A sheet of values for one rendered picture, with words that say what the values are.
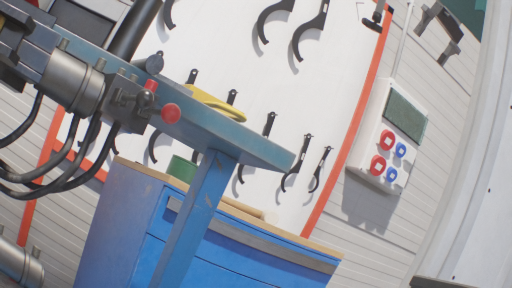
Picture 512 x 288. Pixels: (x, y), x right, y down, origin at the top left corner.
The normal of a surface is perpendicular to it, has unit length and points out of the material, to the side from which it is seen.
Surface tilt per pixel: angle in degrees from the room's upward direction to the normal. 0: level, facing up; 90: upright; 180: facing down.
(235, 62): 90
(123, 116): 90
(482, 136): 90
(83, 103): 124
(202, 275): 90
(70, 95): 116
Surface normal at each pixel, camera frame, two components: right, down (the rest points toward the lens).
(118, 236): -0.79, -0.43
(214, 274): 0.46, 0.07
